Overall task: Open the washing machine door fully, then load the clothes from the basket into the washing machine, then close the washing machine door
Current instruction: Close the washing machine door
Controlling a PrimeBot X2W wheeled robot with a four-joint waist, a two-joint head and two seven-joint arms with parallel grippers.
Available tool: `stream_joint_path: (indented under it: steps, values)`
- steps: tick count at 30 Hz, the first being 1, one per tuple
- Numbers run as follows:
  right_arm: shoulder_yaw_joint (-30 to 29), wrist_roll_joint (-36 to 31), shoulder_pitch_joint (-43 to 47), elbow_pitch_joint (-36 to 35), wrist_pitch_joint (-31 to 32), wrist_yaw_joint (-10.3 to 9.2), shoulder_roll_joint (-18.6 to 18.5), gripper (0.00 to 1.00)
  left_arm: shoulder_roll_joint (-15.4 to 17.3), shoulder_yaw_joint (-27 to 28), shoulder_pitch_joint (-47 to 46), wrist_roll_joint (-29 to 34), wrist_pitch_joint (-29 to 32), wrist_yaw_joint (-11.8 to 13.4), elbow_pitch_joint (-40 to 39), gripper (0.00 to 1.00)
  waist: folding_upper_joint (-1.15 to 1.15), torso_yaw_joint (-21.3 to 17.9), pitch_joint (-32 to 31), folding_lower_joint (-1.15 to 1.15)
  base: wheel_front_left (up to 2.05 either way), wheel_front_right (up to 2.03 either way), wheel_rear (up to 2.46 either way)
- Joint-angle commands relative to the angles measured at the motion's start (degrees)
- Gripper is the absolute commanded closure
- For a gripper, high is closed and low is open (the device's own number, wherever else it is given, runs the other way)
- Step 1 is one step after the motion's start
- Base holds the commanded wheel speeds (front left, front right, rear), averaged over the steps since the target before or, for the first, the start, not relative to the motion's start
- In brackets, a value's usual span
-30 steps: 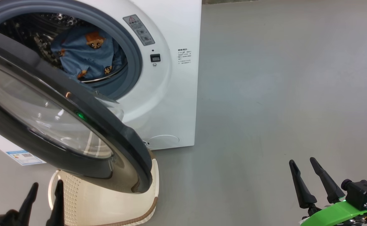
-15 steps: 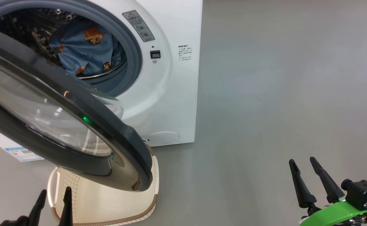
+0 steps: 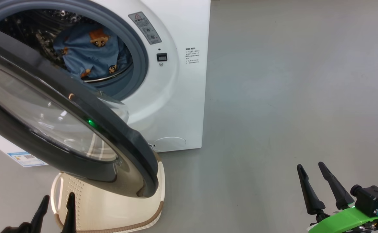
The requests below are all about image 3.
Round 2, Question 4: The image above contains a cream perforated laundry basket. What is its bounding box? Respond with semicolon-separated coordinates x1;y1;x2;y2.
50;150;166;233

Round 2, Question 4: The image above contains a blue energy label sticker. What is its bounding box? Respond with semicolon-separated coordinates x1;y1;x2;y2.
7;151;48;168

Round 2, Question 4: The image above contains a blue bear print garment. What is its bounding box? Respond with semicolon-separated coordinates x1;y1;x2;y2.
53;24;128;80

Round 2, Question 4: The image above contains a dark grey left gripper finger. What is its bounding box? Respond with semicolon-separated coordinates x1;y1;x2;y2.
30;194;50;233
61;192;77;233

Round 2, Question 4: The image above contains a perforated steel drum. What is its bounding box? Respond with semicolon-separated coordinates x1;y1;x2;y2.
0;9;134;83

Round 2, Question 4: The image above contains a grey warning sticker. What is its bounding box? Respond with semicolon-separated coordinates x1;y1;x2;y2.
128;12;162;45

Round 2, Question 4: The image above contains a white front-load washing machine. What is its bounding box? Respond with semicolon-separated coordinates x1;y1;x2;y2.
0;0;211;168

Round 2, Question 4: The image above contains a dark grey round washer door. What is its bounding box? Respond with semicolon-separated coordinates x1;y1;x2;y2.
0;24;160;199

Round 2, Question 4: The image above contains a round filter cover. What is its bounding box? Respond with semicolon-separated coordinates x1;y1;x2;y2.
153;136;187;152

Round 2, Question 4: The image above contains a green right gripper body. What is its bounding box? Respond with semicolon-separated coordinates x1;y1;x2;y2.
307;206;378;233

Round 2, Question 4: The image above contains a grey rubber door gasket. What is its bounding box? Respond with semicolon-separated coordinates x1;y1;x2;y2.
0;0;149;101

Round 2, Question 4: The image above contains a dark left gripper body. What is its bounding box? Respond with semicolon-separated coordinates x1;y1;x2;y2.
0;221;34;233

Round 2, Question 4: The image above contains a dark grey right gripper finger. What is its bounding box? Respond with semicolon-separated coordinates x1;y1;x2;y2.
296;164;326;216
318;161;355;210

